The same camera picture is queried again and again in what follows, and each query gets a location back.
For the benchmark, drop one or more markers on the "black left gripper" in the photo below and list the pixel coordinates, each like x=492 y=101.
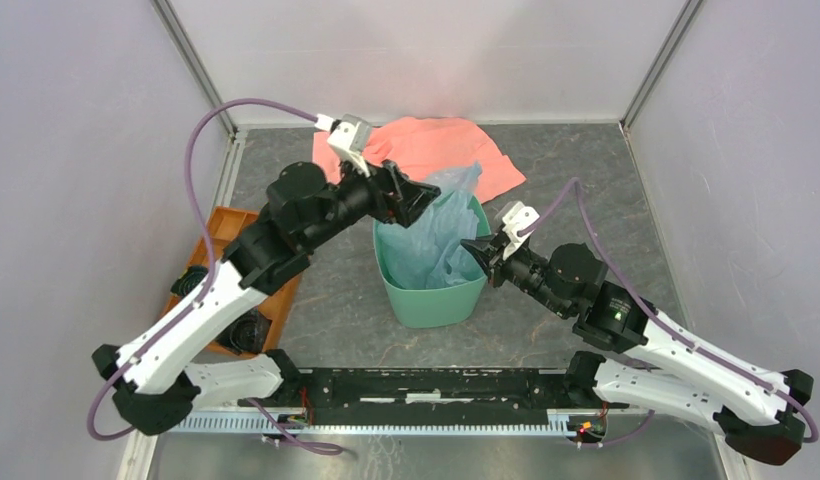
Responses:
x=383 y=184

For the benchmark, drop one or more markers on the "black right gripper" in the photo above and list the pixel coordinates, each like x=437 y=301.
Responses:
x=490 y=256

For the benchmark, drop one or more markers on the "translucent blue trash bag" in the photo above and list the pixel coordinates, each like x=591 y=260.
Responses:
x=428 y=254

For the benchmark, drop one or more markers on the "green trash bin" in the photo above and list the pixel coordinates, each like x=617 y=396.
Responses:
x=434 y=308

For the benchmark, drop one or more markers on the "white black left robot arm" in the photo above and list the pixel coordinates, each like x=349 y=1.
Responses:
x=155 y=381

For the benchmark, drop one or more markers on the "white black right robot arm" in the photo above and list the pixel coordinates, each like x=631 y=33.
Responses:
x=641 y=357

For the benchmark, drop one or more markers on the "pink cloth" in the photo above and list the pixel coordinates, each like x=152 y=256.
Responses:
x=423 y=146

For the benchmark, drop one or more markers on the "orange wooden divided tray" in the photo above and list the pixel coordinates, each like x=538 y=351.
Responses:
x=229 y=298

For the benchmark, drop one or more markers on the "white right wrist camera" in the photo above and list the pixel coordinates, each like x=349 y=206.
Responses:
x=513 y=218

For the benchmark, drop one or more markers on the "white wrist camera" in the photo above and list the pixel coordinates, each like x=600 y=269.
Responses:
x=513 y=218
x=347 y=137

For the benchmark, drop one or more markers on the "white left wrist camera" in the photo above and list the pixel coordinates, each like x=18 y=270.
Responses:
x=347 y=137

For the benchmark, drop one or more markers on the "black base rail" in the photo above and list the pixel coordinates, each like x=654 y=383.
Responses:
x=431 y=397

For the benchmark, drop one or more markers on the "white cable duct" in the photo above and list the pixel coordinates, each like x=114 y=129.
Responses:
x=254 y=422

